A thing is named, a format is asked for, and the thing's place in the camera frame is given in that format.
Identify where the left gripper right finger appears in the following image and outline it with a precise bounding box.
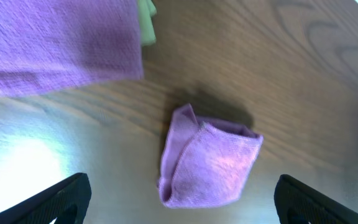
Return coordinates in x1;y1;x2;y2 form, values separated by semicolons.
273;174;358;224

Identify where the purple microfibre cloth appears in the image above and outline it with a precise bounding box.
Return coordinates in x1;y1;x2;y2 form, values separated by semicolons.
158;104;264;208

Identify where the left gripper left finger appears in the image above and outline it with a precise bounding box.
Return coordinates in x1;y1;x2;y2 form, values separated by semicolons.
0;173;91;224

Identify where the folded purple cloth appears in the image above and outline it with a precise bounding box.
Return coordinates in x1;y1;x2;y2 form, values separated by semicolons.
0;0;144;96

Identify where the folded green cloth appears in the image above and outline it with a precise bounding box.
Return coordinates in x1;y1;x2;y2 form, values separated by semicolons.
137;0;157;46

